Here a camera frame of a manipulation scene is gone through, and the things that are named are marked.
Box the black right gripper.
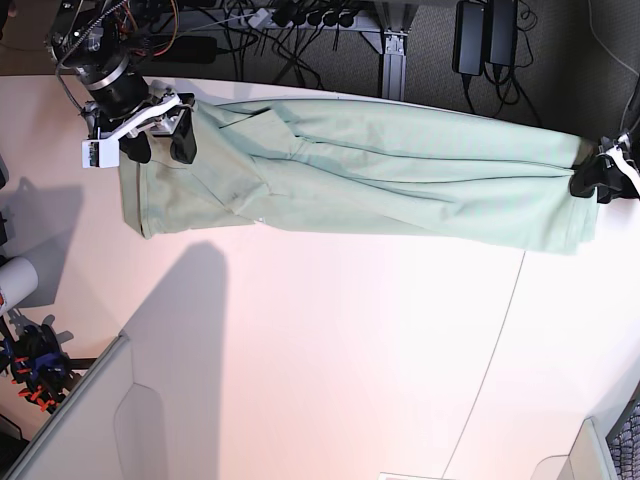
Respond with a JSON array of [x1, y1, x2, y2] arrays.
[[82, 62, 197, 164]]

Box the light green T-shirt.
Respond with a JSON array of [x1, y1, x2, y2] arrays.
[[118, 98, 599, 254]]

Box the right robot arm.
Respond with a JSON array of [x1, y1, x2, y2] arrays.
[[47, 1, 197, 168]]

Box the black box under table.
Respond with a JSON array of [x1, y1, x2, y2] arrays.
[[163, 36, 218, 64]]

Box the black power adapter left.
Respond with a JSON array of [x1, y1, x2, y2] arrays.
[[452, 1, 485, 76]]

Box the black power adapter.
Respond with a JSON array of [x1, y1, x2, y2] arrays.
[[487, 0, 517, 67], [452, 1, 485, 76]]

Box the black power strip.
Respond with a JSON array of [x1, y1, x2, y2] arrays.
[[266, 9, 361, 30]]

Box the black power adapter right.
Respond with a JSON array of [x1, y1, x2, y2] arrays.
[[487, 0, 517, 67]]

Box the white paper roll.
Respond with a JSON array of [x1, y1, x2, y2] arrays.
[[0, 257, 38, 315]]

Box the blue orange clamp pile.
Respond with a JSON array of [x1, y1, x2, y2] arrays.
[[1, 317, 70, 414]]

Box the grey panel lower right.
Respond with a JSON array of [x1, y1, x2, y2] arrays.
[[531, 417, 618, 480]]

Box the grey white partition panel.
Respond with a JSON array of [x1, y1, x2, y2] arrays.
[[4, 336, 169, 479]]

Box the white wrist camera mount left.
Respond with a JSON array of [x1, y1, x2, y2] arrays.
[[598, 129, 639, 200]]

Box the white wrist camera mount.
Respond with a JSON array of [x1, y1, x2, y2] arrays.
[[598, 129, 639, 200], [81, 89, 197, 168]]

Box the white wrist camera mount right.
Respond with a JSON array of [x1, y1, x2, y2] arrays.
[[81, 89, 197, 168]]

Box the grey cable on floor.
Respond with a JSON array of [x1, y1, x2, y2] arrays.
[[585, 0, 640, 141]]

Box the aluminium table leg frame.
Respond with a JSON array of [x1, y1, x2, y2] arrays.
[[374, 1, 419, 101]]

